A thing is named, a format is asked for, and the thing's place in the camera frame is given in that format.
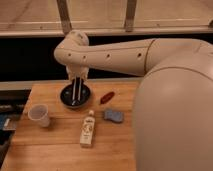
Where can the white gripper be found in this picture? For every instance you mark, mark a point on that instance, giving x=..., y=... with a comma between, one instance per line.
x=74, y=72

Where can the black white striped eraser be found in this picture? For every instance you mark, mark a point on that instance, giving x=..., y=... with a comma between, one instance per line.
x=77, y=86

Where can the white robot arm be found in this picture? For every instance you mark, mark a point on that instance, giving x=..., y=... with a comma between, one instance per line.
x=173, y=104

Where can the dark ceramic bowl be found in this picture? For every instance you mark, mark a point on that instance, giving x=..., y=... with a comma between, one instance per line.
x=66, y=97

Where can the red chili pepper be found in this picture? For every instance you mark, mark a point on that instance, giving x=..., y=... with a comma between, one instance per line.
x=107, y=97

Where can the white small bottle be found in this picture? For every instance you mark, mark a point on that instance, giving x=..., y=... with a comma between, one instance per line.
x=87, y=130

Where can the blue sponge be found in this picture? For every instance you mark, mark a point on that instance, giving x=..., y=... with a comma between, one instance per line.
x=114, y=116

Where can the wooden table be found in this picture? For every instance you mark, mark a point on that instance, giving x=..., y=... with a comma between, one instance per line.
x=57, y=147

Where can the left metal window post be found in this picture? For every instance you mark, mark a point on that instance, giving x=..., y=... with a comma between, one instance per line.
x=64, y=16

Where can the metal window post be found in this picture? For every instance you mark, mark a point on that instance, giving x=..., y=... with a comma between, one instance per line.
x=130, y=15
x=64, y=16

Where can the right metal window post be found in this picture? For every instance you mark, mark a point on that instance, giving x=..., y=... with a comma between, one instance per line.
x=130, y=15

